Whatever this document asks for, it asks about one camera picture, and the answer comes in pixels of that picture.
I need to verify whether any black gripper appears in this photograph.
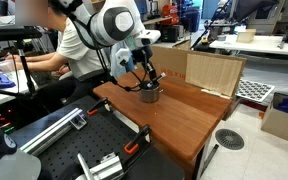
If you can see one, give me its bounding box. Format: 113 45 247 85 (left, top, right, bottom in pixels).
131 46 154 71

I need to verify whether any black and white marker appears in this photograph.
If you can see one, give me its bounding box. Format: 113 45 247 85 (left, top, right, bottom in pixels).
152 72 166 84

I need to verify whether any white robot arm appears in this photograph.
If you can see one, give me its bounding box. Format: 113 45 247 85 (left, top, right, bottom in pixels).
50 0 161 65

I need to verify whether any silver metal pot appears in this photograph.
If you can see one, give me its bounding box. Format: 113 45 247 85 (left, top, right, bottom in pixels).
140 81 159 103

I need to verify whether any seated person white shirt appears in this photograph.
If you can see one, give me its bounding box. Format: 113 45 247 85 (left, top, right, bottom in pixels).
3 0 118 111

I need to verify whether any black orange clamp far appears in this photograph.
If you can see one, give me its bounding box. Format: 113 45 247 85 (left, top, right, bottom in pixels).
87 97 109 116

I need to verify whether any black orange clamp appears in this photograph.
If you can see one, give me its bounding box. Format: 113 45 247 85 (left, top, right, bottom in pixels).
123 124 150 155
87 97 109 116

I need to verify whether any brown cardboard sheet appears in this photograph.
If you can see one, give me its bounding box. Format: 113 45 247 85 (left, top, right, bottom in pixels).
150 46 246 98

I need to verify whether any black perforated breadboard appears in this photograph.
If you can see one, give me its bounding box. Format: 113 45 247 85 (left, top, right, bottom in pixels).
8 94 185 180

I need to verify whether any black orange clamp near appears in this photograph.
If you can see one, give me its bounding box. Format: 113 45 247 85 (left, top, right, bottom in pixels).
123 124 150 155

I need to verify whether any white perforated tray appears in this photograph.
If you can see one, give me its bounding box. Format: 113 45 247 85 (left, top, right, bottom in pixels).
236 79 275 102

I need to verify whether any round floor drain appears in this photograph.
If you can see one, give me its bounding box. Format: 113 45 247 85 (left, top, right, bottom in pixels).
215 129 244 150

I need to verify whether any white table right background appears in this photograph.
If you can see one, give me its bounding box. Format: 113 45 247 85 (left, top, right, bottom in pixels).
210 35 288 55

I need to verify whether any cardboard box on floor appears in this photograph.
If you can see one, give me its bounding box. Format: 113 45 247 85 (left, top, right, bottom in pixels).
261 92 288 141

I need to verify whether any aluminium rail near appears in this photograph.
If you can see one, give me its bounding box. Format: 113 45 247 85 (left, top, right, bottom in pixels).
75 152 124 180

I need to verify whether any aluminium rail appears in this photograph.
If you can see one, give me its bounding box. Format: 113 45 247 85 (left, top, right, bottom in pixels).
75 152 124 180
20 108 87 156

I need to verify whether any aluminium rail far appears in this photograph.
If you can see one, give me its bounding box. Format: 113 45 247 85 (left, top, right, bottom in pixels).
20 108 87 156

